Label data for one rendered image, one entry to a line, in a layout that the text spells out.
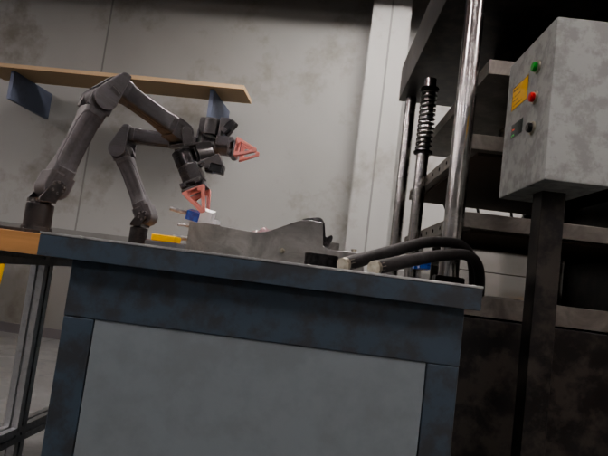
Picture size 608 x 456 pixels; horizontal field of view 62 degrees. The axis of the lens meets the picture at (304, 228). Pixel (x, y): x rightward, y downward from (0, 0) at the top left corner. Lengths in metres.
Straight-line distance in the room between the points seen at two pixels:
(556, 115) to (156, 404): 1.07
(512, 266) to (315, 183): 2.36
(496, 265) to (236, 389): 1.42
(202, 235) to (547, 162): 0.90
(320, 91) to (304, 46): 0.42
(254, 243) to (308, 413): 0.69
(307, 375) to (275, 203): 3.38
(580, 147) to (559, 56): 0.22
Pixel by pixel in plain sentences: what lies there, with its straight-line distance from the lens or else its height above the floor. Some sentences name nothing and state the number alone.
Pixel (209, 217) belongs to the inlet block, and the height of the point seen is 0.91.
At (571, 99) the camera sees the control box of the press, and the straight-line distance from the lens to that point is 1.39.
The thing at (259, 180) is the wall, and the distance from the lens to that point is 4.20.
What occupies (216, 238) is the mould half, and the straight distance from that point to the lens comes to 1.45.
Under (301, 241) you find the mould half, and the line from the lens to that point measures 1.42.
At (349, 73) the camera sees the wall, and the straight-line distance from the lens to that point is 4.40.
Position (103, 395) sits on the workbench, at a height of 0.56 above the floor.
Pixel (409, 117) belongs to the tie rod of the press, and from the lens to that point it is 2.86.
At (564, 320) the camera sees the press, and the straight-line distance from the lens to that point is 1.66.
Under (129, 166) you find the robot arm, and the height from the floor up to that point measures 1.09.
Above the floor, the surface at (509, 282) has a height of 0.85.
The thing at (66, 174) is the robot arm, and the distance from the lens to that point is 1.39.
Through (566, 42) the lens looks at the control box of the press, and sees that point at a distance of 1.43.
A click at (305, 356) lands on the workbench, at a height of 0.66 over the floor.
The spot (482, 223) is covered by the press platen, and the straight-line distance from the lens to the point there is 1.68.
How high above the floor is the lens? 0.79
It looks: 5 degrees up
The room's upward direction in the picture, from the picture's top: 7 degrees clockwise
